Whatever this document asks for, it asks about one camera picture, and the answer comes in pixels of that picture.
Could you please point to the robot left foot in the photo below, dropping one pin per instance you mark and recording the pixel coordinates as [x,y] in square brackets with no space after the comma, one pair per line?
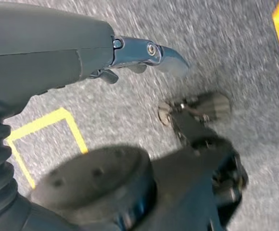
[211,106]

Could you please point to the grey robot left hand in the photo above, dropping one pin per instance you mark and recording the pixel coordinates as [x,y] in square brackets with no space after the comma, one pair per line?
[45,47]

